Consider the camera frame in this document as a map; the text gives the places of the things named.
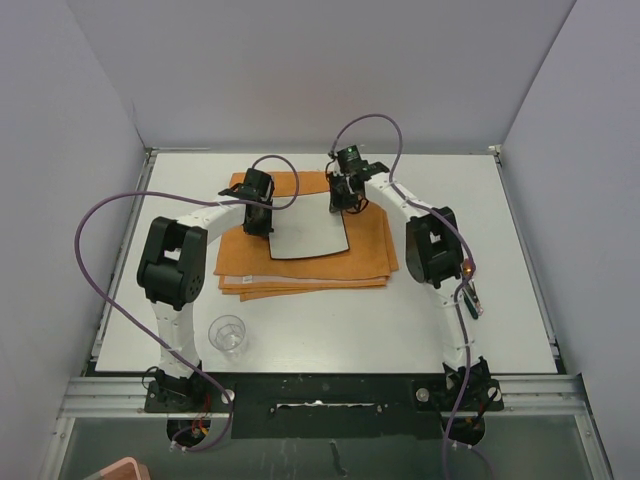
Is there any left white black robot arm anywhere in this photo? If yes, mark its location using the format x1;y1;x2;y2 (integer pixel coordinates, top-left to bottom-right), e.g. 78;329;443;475
137;168;275;411

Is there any aluminium front frame rail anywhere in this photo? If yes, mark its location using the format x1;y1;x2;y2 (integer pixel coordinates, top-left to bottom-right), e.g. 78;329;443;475
58;375;588;418

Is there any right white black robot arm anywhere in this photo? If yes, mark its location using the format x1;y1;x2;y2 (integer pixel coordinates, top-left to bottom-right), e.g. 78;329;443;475
325;146;482;409

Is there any white square plate black rim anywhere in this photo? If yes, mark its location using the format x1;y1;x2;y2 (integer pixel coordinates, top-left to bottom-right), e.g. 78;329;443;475
269;192;349;260

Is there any orange cloth placemat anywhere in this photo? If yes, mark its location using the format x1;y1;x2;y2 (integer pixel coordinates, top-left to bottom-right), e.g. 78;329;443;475
214;171;399;301

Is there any aluminium right side rail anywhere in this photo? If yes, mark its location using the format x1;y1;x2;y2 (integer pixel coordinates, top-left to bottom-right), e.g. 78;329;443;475
487;144;567;374

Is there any clear plastic cup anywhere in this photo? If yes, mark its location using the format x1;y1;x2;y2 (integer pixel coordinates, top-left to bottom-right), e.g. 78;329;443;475
208;315;248;359

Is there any aluminium left side rail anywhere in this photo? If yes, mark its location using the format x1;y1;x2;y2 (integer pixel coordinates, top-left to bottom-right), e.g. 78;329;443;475
89;148;157;362

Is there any pink box corner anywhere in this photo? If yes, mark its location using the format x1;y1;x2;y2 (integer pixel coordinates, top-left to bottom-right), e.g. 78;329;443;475
85;457;151;480

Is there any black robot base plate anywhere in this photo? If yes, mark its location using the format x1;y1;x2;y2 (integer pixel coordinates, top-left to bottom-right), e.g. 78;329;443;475
144;373;504;445

